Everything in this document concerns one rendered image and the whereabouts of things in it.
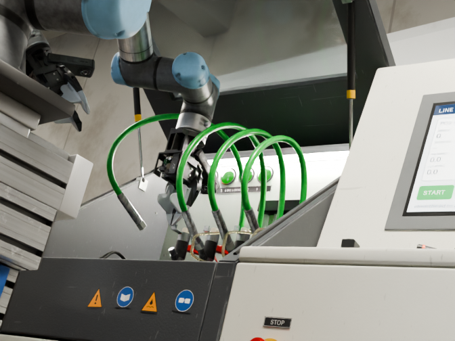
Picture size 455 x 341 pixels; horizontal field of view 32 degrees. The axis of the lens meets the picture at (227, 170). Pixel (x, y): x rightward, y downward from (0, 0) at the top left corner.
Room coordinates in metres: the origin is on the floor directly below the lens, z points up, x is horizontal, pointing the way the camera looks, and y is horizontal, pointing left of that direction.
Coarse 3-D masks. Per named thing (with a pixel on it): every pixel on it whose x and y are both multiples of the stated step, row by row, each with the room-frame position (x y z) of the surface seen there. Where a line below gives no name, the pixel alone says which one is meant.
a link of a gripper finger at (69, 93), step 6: (66, 90) 1.65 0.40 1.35; (72, 90) 1.66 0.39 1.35; (66, 96) 1.65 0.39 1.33; (72, 96) 1.65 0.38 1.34; (78, 96) 1.65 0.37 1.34; (84, 96) 1.65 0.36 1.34; (72, 102) 1.64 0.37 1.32; (78, 102) 1.65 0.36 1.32; (84, 102) 1.65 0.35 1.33; (84, 108) 1.66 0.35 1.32
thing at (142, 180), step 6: (138, 90) 1.94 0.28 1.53; (138, 96) 1.94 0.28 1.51; (138, 102) 1.95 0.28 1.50; (138, 108) 1.95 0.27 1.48; (138, 114) 1.95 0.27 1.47; (138, 120) 1.96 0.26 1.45; (138, 132) 1.97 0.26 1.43; (138, 138) 1.98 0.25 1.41; (138, 144) 1.99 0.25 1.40; (144, 180) 2.01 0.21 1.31; (138, 186) 2.01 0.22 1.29; (144, 186) 2.02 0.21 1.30
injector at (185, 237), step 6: (180, 234) 1.71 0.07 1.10; (186, 234) 1.70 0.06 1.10; (180, 240) 1.70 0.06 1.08; (186, 240) 1.71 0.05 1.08; (180, 246) 1.70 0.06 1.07; (186, 246) 1.71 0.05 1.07; (174, 252) 1.69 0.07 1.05; (180, 252) 1.70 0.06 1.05; (186, 252) 1.72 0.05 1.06; (174, 258) 1.70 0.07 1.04; (180, 258) 1.71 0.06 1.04
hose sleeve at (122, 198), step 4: (120, 196) 1.72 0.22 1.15; (124, 196) 1.72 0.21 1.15; (120, 200) 1.72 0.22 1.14; (124, 200) 1.72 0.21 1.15; (128, 200) 1.72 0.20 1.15; (124, 204) 1.73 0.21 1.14; (128, 204) 1.72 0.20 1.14; (128, 208) 1.73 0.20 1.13; (132, 208) 1.73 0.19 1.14; (128, 212) 1.74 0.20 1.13; (132, 212) 1.73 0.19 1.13; (136, 212) 1.74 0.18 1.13; (132, 216) 1.74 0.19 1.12; (136, 216) 1.74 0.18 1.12; (136, 220) 1.74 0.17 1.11; (140, 220) 1.74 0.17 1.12; (136, 224) 1.75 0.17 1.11
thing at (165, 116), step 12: (144, 120) 1.72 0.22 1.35; (156, 120) 1.74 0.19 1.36; (216, 132) 1.81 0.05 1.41; (108, 156) 1.69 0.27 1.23; (108, 168) 1.70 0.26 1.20; (240, 168) 1.85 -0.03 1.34; (240, 180) 1.86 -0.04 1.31; (120, 192) 1.71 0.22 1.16; (240, 216) 1.87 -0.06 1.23; (240, 228) 1.87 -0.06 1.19
